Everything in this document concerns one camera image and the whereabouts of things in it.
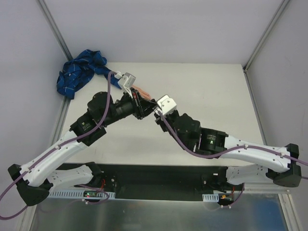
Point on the blue striped cloth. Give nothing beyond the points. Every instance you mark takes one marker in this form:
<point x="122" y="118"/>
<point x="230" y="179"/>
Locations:
<point x="78" y="72"/>

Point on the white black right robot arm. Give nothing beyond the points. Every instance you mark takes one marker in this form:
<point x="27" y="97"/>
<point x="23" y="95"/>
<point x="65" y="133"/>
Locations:
<point x="278" y="165"/>

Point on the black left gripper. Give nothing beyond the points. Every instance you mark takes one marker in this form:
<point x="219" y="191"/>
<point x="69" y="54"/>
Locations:
<point x="138" y="104"/>

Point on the left aluminium frame post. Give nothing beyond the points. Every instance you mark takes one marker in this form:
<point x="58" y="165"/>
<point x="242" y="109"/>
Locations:
<point x="54" y="28"/>

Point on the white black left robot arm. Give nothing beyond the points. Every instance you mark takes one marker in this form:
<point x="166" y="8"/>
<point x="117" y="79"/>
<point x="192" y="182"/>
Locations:
<point x="39" y="177"/>

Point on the white slotted cable duct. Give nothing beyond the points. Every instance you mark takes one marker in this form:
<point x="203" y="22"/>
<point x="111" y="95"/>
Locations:
<point x="213" y="198"/>
<point x="81" y="194"/>

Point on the mannequin hand with nails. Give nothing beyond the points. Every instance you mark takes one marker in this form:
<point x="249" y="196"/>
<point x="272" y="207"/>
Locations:
<point x="143" y="94"/>

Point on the right aluminium frame post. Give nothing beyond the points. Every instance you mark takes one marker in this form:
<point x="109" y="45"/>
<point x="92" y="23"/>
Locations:
<point x="267" y="32"/>

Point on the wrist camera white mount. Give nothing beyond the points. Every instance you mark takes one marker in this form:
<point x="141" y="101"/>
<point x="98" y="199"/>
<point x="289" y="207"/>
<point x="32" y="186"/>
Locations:
<point x="165" y="105"/>
<point x="125" y="81"/>

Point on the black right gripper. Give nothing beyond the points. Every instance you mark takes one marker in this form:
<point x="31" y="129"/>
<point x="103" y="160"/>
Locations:
<point x="160" y="119"/>

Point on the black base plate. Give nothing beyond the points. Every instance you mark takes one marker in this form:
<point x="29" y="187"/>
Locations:
<point x="169" y="183"/>

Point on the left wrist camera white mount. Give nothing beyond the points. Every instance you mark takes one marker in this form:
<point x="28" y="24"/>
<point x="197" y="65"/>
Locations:
<point x="125" y="81"/>

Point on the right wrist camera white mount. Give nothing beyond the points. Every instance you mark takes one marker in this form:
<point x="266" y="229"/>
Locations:
<point x="165" y="105"/>

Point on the aluminium frame post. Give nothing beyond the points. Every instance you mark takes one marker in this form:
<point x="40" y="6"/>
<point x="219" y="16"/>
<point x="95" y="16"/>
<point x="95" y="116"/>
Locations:
<point x="54" y="28"/>
<point x="267" y="32"/>

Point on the right white slotted cable duct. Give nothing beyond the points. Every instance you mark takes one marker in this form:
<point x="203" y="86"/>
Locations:
<point x="213" y="198"/>

